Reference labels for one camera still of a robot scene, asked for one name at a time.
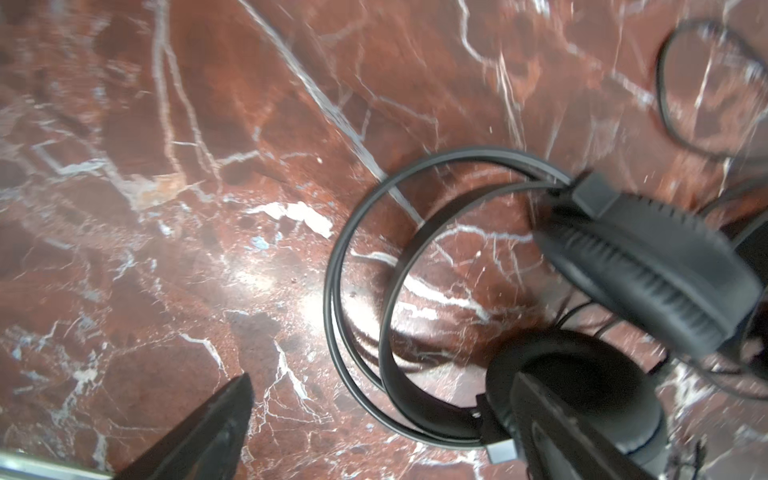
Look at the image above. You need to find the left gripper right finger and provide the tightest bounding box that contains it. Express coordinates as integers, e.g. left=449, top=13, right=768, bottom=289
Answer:
left=510, top=373, right=651, bottom=479

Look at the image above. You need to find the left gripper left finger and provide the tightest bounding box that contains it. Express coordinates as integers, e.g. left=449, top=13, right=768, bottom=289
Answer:
left=115, top=374, right=254, bottom=479

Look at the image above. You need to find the large headphones black cable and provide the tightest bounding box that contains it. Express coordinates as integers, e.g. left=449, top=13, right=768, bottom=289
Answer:
left=551, top=20, right=768, bottom=480

